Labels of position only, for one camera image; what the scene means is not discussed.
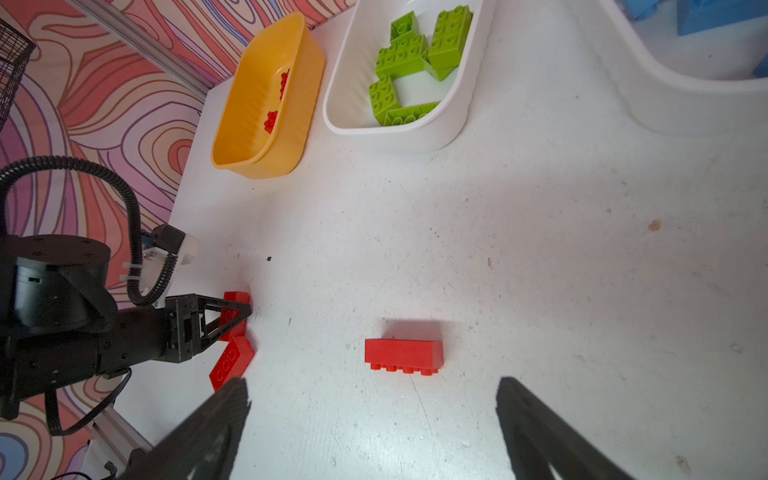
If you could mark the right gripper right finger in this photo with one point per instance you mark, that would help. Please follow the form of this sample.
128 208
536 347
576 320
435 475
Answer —
541 445

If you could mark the green lego brick top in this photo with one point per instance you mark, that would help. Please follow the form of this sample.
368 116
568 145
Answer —
407 115

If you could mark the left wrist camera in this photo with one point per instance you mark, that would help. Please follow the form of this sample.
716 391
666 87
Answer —
163 250

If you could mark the yellow plastic container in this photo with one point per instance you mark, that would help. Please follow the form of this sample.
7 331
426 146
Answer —
241 144

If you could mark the middle white plastic container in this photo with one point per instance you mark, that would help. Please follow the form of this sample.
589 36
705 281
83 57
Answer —
347 109

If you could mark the green lego brick cluster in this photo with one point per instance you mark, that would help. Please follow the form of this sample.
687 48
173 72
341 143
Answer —
439 72

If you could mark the blue lego brick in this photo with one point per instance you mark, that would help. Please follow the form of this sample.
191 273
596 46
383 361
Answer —
761 69
699 15
640 9

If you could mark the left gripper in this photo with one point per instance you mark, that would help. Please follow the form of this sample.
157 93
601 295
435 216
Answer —
187 326

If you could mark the right white plastic container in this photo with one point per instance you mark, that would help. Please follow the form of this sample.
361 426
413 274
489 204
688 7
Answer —
682 86

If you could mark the small green lego brick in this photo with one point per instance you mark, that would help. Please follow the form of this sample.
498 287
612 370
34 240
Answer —
449 37

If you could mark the green lego brick bottom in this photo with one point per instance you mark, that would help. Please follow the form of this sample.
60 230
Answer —
402 57

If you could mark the white plastic container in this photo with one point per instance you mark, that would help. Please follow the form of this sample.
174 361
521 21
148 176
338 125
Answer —
347 109
682 86

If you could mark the left black wire basket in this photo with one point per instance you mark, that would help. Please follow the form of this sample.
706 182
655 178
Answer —
16 50

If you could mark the red lego brick on side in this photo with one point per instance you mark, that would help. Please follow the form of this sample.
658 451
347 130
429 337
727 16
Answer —
407 356

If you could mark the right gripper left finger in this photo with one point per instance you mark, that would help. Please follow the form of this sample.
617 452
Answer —
205 445

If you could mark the red lego brick cluster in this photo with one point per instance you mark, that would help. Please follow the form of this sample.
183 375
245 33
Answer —
233 362
228 315

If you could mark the red lego brick top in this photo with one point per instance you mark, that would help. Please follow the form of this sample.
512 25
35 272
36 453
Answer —
283 83

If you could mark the tiny green lego brick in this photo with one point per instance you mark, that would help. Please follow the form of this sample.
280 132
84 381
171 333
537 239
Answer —
404 27

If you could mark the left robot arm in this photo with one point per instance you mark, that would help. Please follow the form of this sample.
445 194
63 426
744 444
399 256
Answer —
59 323

